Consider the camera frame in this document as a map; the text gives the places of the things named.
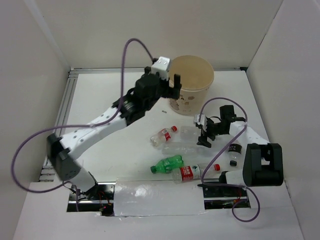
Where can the beige cartoon bin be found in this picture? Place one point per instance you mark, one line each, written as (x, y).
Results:
(196, 77)

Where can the small bottle black label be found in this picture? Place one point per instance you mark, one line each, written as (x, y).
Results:
(234, 152)

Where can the silver tape sheet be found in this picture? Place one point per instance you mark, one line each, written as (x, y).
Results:
(157, 198)

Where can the clear bottle large red label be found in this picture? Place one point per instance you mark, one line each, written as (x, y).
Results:
(194, 172)

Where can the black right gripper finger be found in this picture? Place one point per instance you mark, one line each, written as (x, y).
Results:
(203, 141)
(208, 140)

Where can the clear bottle unlabelled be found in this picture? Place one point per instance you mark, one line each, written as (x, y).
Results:
(189, 133)
(183, 148)

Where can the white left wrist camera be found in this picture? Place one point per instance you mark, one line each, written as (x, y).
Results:
(162, 67)

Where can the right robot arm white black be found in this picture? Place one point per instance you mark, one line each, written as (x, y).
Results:
(263, 161)

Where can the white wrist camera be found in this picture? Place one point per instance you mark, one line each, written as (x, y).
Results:
(162, 67)
(200, 121)

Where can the green plastic bottle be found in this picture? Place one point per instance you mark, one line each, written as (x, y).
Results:
(166, 165)

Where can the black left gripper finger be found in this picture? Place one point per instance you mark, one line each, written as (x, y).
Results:
(174, 92)
(177, 81)

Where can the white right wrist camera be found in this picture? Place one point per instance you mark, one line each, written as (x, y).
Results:
(200, 121)

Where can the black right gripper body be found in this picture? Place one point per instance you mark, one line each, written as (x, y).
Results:
(214, 128)

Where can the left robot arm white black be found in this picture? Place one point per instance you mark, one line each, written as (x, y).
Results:
(63, 151)

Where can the small clear bottle red label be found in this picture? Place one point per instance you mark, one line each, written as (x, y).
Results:
(163, 136)

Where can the aluminium frame rail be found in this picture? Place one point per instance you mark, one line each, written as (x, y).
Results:
(47, 171)

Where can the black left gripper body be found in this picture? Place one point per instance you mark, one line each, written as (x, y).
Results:
(162, 91)

